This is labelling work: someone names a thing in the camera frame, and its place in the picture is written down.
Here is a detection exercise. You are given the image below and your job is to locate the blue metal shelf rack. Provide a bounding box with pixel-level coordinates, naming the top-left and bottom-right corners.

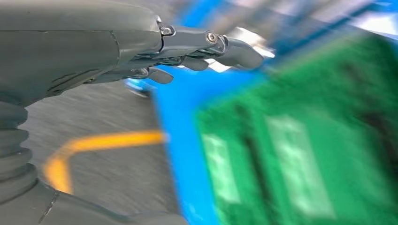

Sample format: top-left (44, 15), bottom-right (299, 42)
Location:
top-left (124, 0), bottom-right (398, 225)

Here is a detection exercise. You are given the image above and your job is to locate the green plastic crate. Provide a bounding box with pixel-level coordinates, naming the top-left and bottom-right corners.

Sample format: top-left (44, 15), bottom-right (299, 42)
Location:
top-left (196, 34), bottom-right (398, 225)

